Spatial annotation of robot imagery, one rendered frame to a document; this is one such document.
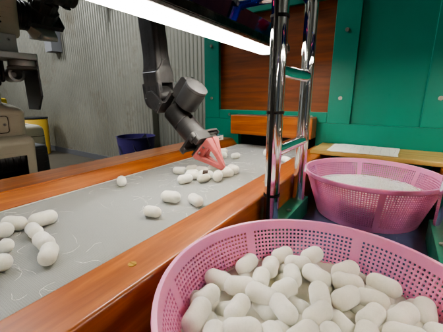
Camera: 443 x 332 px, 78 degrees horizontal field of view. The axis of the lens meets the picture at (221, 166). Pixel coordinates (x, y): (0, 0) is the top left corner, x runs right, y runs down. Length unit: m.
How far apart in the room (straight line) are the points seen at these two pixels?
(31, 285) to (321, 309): 0.28
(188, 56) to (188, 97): 2.41
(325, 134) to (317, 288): 0.72
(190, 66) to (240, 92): 1.97
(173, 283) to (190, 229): 0.09
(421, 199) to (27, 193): 0.69
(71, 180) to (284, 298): 0.48
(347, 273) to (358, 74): 0.72
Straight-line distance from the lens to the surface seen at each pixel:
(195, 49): 3.01
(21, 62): 0.99
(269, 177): 0.42
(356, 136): 0.96
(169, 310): 0.26
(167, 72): 0.74
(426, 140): 0.95
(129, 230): 0.42
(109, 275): 0.28
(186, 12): 0.46
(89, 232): 0.43
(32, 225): 0.44
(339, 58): 0.97
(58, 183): 0.62
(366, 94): 0.96
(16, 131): 1.08
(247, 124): 1.00
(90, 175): 0.65
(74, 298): 0.27
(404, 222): 0.60
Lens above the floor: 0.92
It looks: 14 degrees down
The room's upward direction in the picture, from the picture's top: straight up
